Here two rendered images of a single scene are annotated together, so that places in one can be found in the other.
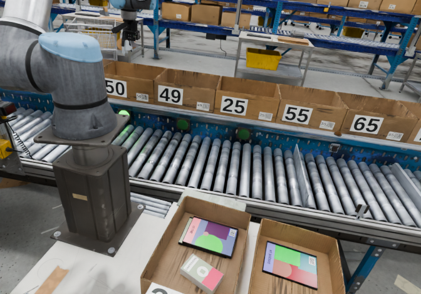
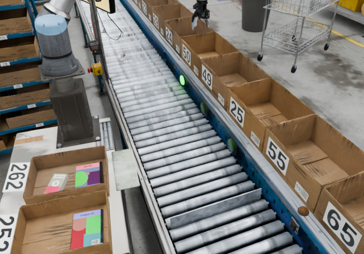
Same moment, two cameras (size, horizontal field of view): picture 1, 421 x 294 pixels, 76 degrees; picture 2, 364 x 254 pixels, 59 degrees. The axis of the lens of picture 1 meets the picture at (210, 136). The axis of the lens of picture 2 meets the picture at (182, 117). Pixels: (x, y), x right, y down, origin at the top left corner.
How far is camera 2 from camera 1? 152 cm
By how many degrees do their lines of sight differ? 54
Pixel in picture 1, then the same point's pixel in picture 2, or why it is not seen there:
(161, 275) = (51, 170)
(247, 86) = (289, 101)
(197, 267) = (57, 180)
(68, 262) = (46, 137)
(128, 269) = not seen: hidden behind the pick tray
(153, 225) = not seen: hidden behind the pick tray
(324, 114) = (299, 174)
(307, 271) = (84, 240)
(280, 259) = (87, 221)
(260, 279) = (67, 216)
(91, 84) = (47, 46)
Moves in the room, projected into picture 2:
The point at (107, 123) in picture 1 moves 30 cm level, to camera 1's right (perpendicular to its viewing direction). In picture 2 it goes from (55, 70) to (65, 98)
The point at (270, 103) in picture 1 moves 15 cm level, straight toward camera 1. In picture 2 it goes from (259, 127) to (230, 132)
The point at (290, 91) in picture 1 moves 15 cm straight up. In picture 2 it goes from (327, 132) to (335, 106)
